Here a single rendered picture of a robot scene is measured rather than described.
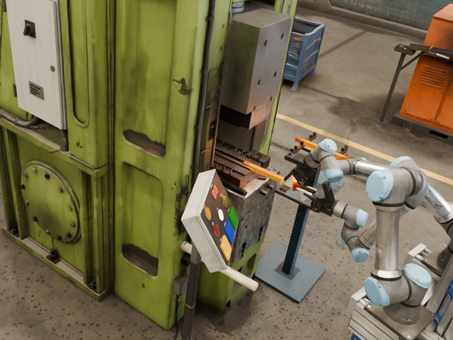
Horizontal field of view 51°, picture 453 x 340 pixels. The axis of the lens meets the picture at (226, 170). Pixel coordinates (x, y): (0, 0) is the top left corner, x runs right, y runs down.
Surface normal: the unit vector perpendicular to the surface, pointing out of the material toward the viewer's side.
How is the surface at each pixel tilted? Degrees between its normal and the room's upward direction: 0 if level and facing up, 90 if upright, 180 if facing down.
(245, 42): 90
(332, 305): 0
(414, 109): 89
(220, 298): 89
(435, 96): 95
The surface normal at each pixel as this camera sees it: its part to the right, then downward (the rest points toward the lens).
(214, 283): -0.55, 0.38
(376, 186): -0.93, -0.04
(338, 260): 0.12, -0.83
